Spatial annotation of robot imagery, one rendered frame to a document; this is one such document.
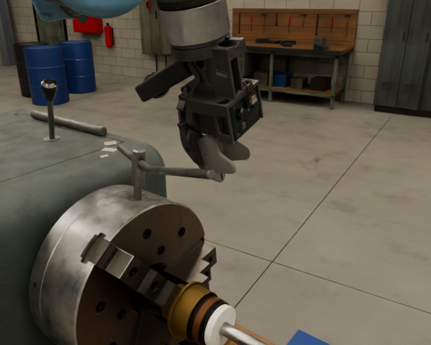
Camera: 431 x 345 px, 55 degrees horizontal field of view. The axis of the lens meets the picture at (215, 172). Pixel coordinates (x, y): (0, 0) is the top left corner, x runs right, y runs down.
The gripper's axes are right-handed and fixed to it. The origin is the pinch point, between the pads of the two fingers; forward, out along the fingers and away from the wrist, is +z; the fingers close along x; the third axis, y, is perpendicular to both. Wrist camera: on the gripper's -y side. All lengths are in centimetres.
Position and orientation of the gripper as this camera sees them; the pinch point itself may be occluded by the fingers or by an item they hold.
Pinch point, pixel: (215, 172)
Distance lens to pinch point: 60.4
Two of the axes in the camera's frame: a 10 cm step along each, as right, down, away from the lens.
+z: 1.8, 8.0, 5.8
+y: 8.0, 2.3, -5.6
